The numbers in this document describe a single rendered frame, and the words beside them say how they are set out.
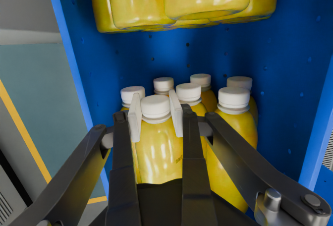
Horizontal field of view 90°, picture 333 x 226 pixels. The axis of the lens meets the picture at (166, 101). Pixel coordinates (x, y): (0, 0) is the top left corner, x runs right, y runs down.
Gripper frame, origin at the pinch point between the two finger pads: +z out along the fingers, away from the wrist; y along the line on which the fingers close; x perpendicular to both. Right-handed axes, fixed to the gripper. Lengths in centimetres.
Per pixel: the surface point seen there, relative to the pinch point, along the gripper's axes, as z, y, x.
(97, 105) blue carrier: 5.3, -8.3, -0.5
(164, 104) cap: 1.3, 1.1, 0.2
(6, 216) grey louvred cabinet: 86, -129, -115
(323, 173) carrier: 35, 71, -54
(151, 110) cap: 1.0, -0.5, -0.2
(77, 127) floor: 113, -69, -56
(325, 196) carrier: 26, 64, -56
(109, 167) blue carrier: 3.9, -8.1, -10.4
